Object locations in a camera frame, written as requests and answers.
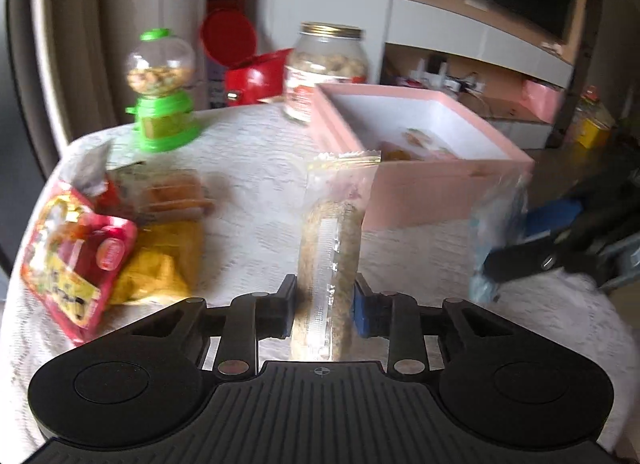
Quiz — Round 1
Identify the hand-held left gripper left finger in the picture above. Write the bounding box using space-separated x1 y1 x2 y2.
120 274 299 376

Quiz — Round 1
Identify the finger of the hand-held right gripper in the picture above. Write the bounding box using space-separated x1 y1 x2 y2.
486 233 601 286
524 198 583 241

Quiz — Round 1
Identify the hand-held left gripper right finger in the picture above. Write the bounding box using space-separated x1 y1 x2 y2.
352 274 526 376

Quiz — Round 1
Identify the clear bluish snack packet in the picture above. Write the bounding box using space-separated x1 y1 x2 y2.
469 171 532 302

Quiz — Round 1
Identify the clear oat cracker packet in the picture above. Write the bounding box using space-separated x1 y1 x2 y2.
290 151 382 362

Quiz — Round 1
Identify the pink cardboard box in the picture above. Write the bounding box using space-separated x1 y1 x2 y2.
311 83 535 232

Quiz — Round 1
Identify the yellow snack packet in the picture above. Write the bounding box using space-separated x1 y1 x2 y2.
110 221 203 305

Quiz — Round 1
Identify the red snack bag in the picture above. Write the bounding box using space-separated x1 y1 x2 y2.
20 179 138 345

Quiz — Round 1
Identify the clear packet of brown snacks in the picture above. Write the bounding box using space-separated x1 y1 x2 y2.
107 164 216 225

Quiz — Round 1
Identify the yellow bottle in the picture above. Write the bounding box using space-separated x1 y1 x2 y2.
574 86 615 148

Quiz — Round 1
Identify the small pink box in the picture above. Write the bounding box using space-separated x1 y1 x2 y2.
520 78 567 124

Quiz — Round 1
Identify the white lace tablecloth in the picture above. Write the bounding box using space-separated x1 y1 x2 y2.
0 99 640 464

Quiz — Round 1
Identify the orange snack packet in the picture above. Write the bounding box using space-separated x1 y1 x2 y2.
377 128 458 161

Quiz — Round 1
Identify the white television cabinet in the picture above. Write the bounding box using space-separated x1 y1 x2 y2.
382 0 576 150

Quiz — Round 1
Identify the green candy dispenser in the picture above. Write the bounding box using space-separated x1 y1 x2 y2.
125 28 201 152

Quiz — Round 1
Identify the red lidded bin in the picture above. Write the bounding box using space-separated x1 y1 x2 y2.
200 9 293 106

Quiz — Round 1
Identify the silver snack packet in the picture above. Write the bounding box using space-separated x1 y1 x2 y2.
80 143 115 196

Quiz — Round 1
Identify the glass jar with gold lid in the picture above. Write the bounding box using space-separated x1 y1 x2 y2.
282 23 370 125

